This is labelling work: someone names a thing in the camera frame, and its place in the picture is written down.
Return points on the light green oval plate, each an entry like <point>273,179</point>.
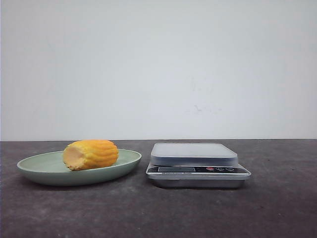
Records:
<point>49,169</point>

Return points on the yellow corn cob piece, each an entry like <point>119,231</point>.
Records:
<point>90,154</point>

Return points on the silver digital kitchen scale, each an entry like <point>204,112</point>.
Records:
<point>195,165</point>

